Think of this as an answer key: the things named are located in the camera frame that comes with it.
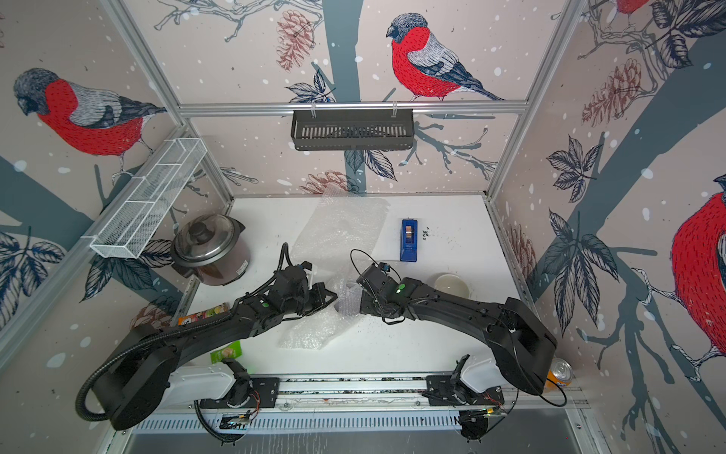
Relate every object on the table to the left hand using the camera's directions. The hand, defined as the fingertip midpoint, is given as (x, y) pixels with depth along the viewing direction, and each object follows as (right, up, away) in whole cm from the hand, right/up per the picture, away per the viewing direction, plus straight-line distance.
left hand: (343, 292), depth 82 cm
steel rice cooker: (-42, +13, +3) cm, 44 cm away
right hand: (+7, -3, +2) cm, 8 cm away
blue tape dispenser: (+22, +14, +21) cm, 34 cm away
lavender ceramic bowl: (+1, -3, +4) cm, 5 cm away
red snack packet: (-41, -7, +6) cm, 42 cm away
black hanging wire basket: (+1, +57, +25) cm, 62 cm away
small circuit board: (-27, -31, -11) cm, 42 cm away
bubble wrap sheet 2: (-4, +15, +25) cm, 29 cm away
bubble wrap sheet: (-8, -12, +1) cm, 15 cm away
